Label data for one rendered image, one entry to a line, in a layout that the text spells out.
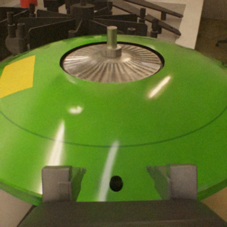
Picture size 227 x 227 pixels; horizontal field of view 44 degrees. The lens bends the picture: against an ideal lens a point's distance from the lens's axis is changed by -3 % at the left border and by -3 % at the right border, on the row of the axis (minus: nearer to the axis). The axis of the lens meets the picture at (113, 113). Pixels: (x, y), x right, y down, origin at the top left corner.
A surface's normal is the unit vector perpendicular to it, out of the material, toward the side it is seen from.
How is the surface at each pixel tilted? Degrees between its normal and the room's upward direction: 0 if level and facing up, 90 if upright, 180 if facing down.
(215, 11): 90
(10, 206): 0
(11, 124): 23
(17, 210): 0
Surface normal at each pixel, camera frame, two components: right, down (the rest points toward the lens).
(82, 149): -0.07, -0.55
